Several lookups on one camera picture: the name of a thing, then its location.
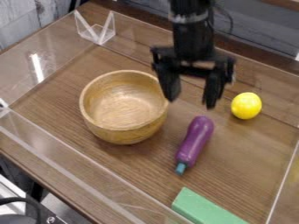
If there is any brown wooden bowl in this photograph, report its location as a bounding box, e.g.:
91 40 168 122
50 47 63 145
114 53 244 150
79 70 168 145

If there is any clear acrylic enclosure wall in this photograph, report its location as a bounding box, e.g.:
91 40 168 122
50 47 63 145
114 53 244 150
0 15 299 224

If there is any green foam block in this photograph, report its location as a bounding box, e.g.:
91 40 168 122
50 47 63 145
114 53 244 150
172 187 248 224

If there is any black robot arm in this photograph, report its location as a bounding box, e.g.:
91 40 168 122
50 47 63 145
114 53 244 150
151 0 236 109

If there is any purple toy eggplant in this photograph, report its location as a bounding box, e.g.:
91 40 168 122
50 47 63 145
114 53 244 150
175 116 214 175

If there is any yellow toy lemon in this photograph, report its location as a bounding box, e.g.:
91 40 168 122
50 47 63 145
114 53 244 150
230 92 263 120

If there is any black metal stand base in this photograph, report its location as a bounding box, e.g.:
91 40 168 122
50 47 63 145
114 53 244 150
24 196 68 224

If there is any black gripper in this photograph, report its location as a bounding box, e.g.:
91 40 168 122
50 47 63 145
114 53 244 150
151 19 235 109

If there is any black cable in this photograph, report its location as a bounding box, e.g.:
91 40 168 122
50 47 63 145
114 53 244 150
0 197 43 224

